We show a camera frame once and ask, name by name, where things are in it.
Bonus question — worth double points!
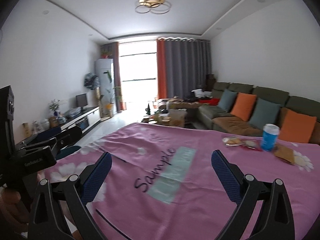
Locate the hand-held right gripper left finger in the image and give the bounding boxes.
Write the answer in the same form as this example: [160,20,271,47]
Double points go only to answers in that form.
[27,151,118,240]

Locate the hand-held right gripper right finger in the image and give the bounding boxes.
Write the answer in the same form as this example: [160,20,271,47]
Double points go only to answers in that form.
[211,149,295,240]

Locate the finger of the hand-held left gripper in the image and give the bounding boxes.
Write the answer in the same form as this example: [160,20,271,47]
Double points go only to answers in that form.
[15,126,62,147]
[54,126,82,153]

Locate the person's left hand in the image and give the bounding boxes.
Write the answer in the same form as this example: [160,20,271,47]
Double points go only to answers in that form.
[0,186,23,220]

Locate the teal chair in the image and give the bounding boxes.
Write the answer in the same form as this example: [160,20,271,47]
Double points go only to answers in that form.
[56,146,82,160]

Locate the white black television cabinet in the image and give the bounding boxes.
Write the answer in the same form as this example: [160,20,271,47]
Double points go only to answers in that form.
[15,106,101,146]

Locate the clear plastic bag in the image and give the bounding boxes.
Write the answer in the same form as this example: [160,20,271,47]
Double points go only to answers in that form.
[67,107,82,118]

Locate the pink floral blanket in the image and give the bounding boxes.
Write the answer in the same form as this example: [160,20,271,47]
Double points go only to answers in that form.
[41,122,320,240]

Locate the small plant in vase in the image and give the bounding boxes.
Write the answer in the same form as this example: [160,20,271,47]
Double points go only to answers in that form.
[49,99,62,117]

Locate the clear cracker packet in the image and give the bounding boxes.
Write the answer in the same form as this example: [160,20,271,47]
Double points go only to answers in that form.
[222,136,244,147]

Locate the small black television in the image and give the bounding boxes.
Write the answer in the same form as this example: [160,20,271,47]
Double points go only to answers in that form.
[76,93,89,111]

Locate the red snack packet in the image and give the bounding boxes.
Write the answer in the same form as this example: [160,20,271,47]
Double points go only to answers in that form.
[241,140,263,152]

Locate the potted plant yellow pot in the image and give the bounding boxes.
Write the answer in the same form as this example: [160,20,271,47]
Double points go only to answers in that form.
[104,70,123,117]

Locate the olive green sofa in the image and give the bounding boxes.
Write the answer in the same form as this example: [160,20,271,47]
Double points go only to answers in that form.
[157,81,320,145]

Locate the blue cup white lid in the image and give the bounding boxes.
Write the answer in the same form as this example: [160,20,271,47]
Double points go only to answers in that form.
[260,123,280,152]

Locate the covered standing fan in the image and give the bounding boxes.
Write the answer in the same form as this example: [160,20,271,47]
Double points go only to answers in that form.
[84,72,99,91]

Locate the brown paper envelope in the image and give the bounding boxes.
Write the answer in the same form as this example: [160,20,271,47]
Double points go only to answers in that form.
[273,145,296,166]

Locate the white standing air conditioner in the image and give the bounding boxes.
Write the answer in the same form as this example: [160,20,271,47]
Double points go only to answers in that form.
[95,58,115,117]

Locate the orange cushion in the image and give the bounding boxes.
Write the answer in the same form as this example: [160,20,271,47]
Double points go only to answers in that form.
[230,92,258,122]
[278,109,318,144]

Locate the brown paper shopping bag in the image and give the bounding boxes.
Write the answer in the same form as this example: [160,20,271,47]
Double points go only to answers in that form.
[169,109,187,128]

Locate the teal cushion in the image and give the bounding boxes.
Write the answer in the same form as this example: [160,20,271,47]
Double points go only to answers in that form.
[217,89,238,113]
[249,98,282,130]

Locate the red cloth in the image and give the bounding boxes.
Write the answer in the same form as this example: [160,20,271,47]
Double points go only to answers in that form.
[199,98,221,106]

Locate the cluttered coffee table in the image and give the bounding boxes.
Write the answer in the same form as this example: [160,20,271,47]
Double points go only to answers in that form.
[141,100,188,128]

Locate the pile of clothes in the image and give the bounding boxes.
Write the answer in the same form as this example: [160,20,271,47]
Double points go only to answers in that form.
[184,89,213,103]

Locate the window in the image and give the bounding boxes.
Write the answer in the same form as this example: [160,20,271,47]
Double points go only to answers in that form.
[119,52,158,82]

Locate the orange curtain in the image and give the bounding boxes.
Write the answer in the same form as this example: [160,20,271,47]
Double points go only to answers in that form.
[156,38,168,101]

